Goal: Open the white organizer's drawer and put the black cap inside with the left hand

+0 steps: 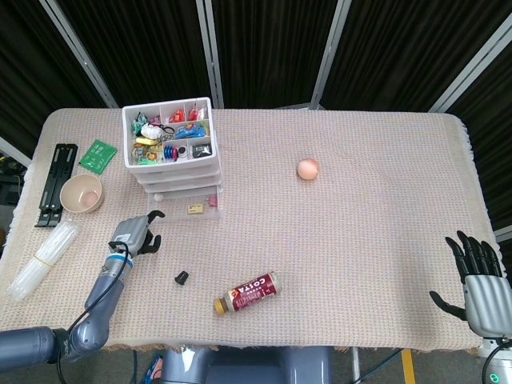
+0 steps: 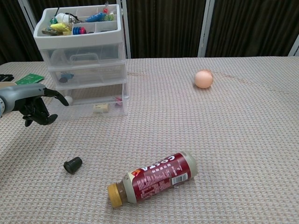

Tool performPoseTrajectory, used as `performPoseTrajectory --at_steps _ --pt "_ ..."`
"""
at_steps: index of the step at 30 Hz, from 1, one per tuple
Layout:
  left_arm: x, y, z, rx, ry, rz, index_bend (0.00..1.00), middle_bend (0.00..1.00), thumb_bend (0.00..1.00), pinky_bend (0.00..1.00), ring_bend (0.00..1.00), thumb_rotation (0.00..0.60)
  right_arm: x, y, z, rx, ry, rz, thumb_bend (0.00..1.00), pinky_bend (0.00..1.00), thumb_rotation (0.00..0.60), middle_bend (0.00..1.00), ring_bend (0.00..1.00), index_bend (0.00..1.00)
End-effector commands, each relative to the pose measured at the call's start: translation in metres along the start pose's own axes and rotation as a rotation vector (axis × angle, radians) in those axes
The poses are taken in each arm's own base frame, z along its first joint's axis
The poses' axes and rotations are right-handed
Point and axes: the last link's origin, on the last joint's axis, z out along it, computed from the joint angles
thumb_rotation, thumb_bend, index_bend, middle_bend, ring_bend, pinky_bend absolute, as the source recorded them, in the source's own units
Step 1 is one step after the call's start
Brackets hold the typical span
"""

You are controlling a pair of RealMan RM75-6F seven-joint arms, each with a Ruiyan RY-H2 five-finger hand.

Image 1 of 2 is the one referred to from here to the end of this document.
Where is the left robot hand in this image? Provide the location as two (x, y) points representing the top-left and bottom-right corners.
(108, 210), (166, 257)

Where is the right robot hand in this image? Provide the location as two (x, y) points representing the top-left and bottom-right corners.
(429, 230), (512, 339)

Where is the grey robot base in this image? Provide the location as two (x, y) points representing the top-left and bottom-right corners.
(159, 346), (333, 384)

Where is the beige bowl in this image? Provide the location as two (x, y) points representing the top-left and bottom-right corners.
(59, 173), (105, 213)

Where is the colourful cartoon packet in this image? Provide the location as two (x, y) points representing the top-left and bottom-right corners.
(131, 142), (160, 164)

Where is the green sachet packet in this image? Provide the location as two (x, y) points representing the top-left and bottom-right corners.
(78, 138), (118, 175)

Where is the clear plastic tube bundle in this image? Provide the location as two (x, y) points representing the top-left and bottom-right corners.
(6, 218), (81, 301)

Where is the black folding stand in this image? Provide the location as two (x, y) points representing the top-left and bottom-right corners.
(34, 142), (79, 228)

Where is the green candy wrapper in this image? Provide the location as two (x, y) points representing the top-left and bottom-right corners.
(131, 110), (150, 131)

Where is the blue snack packet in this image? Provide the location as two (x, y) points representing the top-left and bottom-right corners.
(174, 123), (204, 140)

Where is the red Costa coffee bottle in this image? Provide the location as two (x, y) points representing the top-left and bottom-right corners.
(213, 270), (282, 318)

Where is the colourful printed bag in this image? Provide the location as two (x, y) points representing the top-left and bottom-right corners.
(145, 354), (165, 384)

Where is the metal table leg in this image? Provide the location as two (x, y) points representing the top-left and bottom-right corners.
(350, 346), (362, 381)

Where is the beige woven tablecloth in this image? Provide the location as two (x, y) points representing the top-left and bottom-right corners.
(0, 106), (501, 355)

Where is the brown eggshell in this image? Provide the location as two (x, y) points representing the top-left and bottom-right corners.
(296, 158), (321, 181)

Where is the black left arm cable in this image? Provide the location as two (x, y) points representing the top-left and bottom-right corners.
(55, 239), (134, 384)

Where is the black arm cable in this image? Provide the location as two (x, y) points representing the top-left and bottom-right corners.
(55, 239), (134, 384)
(482, 339), (511, 383)

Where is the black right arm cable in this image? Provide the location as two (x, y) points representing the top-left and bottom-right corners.
(482, 339), (511, 383)

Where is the white drawer organizer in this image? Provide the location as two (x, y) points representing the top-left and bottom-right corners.
(122, 96), (223, 195)

